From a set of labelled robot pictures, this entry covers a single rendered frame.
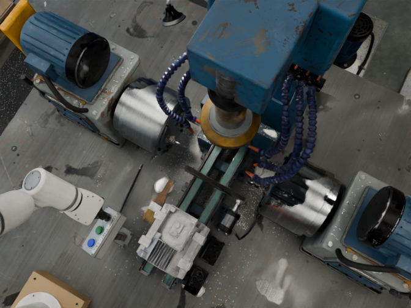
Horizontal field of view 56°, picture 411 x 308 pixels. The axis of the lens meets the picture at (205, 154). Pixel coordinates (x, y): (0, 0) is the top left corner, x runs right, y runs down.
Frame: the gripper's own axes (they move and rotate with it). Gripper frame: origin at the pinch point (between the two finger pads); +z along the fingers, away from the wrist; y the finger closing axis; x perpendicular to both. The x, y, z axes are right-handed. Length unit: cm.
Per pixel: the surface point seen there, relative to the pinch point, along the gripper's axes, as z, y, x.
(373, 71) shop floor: 130, 166, -19
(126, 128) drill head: -5.7, 30.4, 7.3
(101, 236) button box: 3.0, -6.4, -2.4
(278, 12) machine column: -44, 57, -52
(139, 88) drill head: -10.9, 44.3, 7.5
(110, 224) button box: 3.0, -1.4, -2.8
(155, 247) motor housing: 9.6, 0.0, -19.4
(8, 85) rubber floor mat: 38, 35, 173
